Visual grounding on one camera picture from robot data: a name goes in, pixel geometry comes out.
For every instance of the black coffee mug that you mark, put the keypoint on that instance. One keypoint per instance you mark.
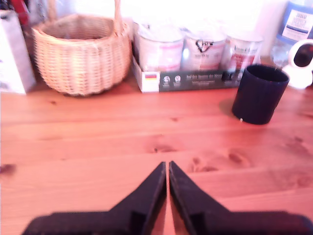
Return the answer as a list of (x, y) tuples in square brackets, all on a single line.
[(259, 98)]

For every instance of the dark cardboard can tray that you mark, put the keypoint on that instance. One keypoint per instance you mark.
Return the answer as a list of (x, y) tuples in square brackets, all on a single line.
[(190, 82)]

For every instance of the silver can with black logo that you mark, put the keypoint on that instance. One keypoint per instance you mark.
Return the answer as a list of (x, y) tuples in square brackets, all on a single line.
[(205, 54)]

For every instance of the silver can with red label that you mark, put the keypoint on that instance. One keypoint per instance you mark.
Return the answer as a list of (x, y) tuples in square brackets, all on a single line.
[(159, 51)]

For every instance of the silver can with script print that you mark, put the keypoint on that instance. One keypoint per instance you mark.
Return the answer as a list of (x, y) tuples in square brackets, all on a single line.
[(244, 55)]

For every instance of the white box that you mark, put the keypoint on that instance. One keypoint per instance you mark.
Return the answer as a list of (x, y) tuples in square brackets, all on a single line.
[(14, 54)]

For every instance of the large clear water bottle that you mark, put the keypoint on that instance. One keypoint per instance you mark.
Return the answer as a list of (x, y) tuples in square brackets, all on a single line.
[(297, 22)]

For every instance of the red packet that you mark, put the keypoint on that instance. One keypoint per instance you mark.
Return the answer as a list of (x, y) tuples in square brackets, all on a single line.
[(20, 11)]

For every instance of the small white round camera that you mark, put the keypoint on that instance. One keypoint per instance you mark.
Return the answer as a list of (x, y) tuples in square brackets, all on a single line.
[(302, 63)]

